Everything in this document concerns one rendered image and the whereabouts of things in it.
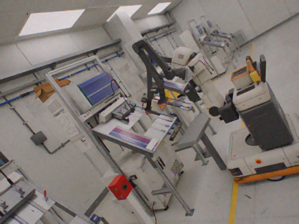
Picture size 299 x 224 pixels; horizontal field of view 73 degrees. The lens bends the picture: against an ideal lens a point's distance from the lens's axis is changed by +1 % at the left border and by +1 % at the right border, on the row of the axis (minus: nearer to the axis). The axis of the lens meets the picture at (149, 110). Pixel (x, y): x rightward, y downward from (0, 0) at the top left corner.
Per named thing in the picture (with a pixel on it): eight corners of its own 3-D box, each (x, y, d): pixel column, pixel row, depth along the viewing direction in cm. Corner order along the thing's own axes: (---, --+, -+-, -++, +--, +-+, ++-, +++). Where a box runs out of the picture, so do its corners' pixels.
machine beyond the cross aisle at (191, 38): (239, 60, 648) (209, 7, 617) (237, 67, 584) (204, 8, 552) (202, 79, 729) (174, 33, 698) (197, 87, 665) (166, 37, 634)
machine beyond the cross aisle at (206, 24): (243, 50, 761) (218, 4, 730) (241, 55, 696) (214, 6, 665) (210, 67, 842) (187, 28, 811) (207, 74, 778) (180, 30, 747)
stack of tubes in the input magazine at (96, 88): (119, 88, 254) (106, 70, 250) (93, 105, 214) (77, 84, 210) (113, 92, 262) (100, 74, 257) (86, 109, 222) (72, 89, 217)
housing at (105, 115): (127, 107, 265) (127, 98, 258) (105, 126, 226) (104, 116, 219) (122, 105, 268) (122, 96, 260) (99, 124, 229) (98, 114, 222)
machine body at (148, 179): (186, 168, 271) (162, 132, 261) (168, 212, 216) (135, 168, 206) (152, 176, 310) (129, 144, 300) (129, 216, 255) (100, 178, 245)
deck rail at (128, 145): (153, 156, 190) (153, 151, 187) (152, 158, 189) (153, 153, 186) (92, 133, 214) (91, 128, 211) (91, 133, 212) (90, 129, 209)
